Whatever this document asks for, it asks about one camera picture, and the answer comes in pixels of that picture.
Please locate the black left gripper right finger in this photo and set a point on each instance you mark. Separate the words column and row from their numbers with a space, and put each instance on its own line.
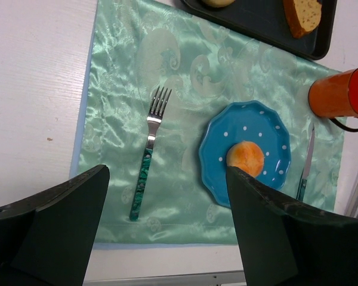
column 283, row 241

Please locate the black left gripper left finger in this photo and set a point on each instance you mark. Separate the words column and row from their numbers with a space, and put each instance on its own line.
column 47, row 238

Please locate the small round bun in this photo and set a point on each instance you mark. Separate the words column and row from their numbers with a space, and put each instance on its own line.
column 246, row 156

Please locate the bread slice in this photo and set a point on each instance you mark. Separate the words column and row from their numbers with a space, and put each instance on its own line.
column 302, row 16

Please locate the blue dotted plate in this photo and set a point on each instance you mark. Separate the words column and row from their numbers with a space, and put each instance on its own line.
column 244, row 121

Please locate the orange enamel mug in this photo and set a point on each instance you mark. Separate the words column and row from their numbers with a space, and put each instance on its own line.
column 336, row 96

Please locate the green satin placemat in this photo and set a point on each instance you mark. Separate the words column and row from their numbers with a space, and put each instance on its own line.
column 139, row 46

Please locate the black baking tray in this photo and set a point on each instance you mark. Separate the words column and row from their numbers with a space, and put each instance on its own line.
column 266, row 22

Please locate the glazed donut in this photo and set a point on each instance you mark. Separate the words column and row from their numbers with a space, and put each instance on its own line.
column 218, row 3

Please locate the knife with teal handle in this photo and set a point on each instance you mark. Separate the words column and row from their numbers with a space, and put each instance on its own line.
column 306, row 170

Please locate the aluminium table frame rail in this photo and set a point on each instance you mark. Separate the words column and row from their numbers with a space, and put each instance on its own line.
column 219, row 278

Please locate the fork with teal handle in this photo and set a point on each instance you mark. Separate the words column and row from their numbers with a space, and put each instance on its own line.
column 154, row 120

